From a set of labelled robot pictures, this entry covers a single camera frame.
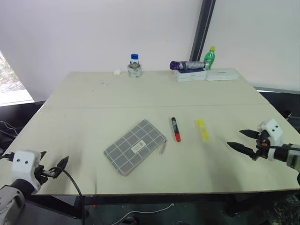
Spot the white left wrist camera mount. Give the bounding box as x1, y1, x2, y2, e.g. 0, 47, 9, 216
11, 150, 42, 191

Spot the window with outdoor view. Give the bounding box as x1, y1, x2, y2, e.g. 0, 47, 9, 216
0, 50, 36, 106

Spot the small bottle with blue cap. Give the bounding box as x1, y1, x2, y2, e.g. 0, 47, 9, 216
130, 53, 140, 69

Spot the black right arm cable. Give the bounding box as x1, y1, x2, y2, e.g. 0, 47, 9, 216
262, 143, 300, 152

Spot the white floor cable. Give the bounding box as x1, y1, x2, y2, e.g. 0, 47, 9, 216
119, 203, 175, 221

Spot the green plastic bottle yellow cap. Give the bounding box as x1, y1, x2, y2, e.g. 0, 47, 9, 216
204, 45, 217, 71

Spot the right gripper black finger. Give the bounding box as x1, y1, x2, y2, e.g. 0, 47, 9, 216
226, 142, 256, 157
239, 129, 260, 139

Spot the folded purple grey umbrella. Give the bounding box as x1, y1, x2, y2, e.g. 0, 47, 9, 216
169, 60, 207, 70

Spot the patterned tape roll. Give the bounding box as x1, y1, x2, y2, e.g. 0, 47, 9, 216
127, 61, 143, 78

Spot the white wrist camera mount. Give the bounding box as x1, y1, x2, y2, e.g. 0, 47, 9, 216
11, 150, 42, 191
257, 118, 285, 162

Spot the plain white flat box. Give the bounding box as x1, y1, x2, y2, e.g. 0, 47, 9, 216
177, 77, 208, 83

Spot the dark window frame post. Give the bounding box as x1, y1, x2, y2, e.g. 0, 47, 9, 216
190, 0, 217, 62

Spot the grey checked pencil pouch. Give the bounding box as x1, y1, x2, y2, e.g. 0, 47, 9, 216
103, 119, 168, 177

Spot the yellow highlighter pen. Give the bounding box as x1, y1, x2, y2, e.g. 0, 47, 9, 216
195, 119, 210, 142

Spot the grey window sill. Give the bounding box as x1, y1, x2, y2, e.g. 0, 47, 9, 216
253, 86, 300, 95

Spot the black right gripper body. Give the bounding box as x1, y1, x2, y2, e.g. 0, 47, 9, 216
252, 130, 270, 161

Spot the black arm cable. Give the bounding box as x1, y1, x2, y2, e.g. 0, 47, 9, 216
48, 166, 84, 222
262, 143, 300, 152

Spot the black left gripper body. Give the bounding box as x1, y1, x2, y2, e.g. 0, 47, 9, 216
34, 164, 59, 186

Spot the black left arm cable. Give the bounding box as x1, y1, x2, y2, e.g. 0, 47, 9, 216
48, 166, 84, 222

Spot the red and black marker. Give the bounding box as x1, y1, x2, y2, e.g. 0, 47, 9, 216
170, 116, 182, 143

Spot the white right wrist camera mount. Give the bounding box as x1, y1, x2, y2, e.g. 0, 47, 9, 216
257, 118, 285, 162

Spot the white box with blue stripe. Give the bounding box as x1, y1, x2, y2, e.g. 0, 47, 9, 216
173, 68, 208, 80

